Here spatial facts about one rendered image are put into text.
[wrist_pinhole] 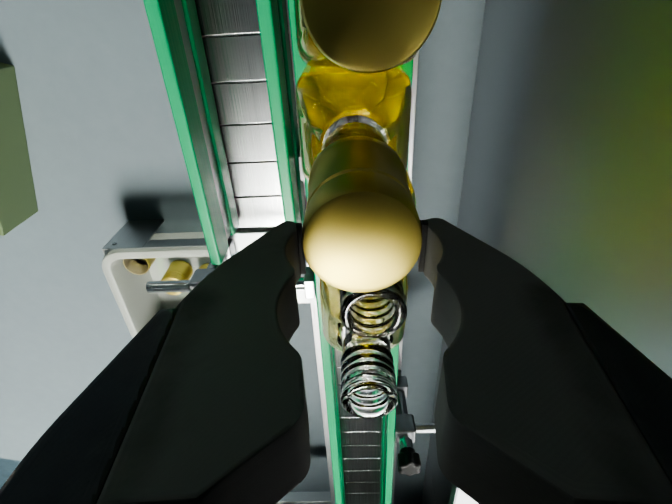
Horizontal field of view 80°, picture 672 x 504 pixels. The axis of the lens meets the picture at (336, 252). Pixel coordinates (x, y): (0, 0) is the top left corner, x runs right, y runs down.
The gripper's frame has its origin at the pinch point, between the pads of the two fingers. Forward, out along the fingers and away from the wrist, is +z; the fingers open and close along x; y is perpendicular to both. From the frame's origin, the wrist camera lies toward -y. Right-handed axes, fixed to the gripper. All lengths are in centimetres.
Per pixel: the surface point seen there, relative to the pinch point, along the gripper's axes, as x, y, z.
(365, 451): 2, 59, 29
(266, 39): -5.7, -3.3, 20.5
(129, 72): -26.5, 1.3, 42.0
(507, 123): 15.2, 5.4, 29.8
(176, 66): -12.5, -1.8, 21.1
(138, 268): -31, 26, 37
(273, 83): -5.6, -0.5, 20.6
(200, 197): -12.8, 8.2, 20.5
